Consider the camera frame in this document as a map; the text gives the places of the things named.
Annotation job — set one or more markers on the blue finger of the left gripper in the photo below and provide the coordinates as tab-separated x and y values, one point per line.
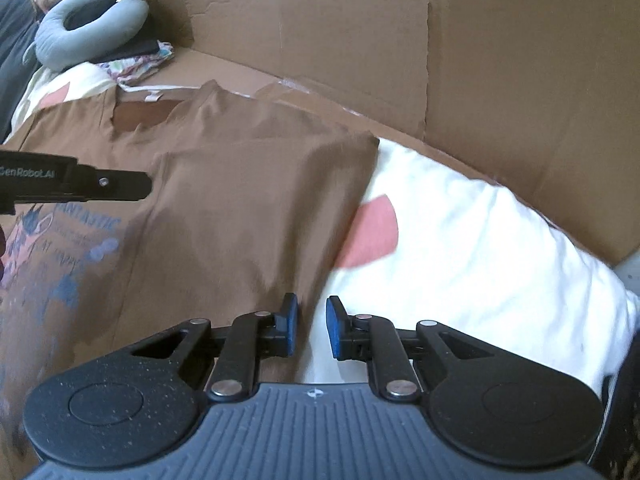
121	185

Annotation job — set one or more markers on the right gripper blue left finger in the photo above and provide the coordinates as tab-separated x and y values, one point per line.
239	349

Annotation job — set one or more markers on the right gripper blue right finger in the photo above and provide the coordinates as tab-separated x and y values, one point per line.
372	340

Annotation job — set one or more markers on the brown printed t-shirt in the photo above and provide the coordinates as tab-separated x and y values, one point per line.
250	200

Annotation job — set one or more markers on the cream bear print blanket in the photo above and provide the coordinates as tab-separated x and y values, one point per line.
428	242

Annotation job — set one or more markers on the colourful dotted cloth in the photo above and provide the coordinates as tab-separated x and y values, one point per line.
130	71

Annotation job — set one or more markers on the grey neck pillow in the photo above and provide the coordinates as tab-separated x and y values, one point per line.
77	31

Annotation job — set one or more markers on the black flat pad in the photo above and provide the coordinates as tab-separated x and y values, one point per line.
132	48

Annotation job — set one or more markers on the brown cardboard sheet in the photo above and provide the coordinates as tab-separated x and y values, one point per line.
540	95

